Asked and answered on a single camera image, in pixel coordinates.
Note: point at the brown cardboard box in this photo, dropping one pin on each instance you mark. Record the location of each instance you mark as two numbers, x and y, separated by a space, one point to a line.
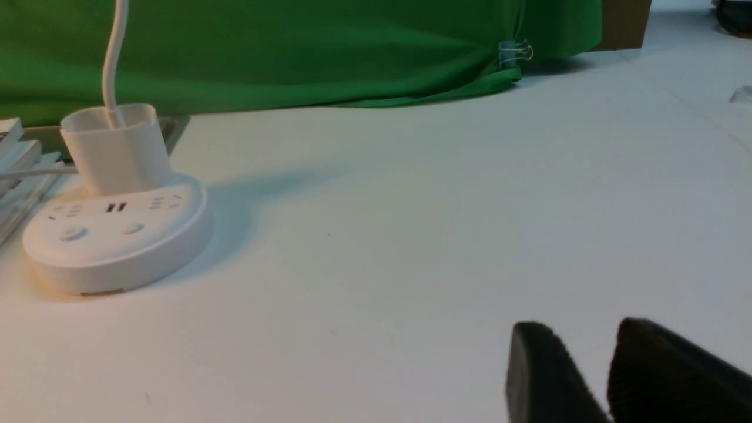
623 25

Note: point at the green backdrop cloth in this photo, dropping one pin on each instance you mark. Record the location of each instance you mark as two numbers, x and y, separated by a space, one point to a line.
237 56

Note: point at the white book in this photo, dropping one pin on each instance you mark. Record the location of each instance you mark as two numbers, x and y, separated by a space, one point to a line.
11 133
22 155

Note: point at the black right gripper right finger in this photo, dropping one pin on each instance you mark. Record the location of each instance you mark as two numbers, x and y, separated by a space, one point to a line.
657 375

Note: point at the white desk lamp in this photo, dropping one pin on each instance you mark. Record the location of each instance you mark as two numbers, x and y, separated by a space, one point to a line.
136 221

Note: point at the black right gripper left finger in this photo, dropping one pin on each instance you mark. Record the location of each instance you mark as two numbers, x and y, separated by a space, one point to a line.
543 383

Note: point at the bottom circuit pattern book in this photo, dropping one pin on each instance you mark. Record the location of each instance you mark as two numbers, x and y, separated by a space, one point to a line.
7 231

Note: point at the blue binder clip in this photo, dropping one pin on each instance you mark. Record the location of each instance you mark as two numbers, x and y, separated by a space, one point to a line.
511 53

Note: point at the dark tablet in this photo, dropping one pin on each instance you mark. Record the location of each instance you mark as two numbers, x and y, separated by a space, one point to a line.
50 139

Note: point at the top white book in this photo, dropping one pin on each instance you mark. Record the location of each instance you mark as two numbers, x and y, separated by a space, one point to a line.
11 133

